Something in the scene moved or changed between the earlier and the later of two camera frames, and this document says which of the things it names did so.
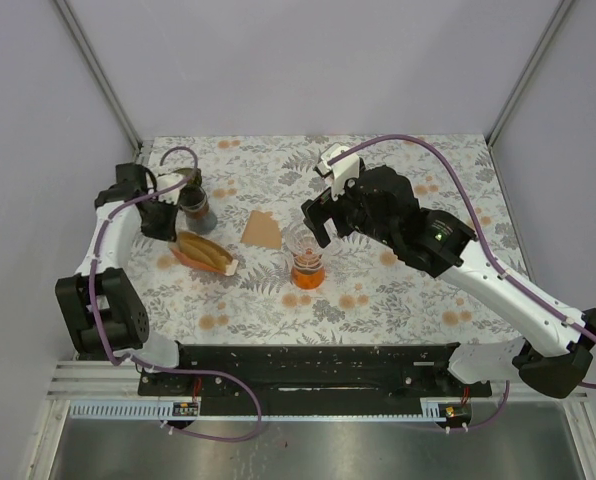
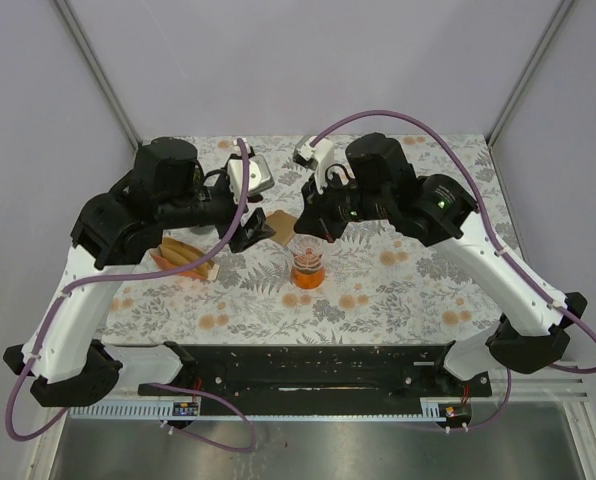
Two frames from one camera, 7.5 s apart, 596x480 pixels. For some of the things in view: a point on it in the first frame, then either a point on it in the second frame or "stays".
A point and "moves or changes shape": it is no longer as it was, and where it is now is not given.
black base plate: (311, 371) stays
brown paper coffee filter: (262, 231) moves or changes shape
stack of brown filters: (197, 250) to (182, 252)
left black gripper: (168, 233) to (255, 229)
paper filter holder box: (203, 252) to (160, 262)
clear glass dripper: (301, 240) stays
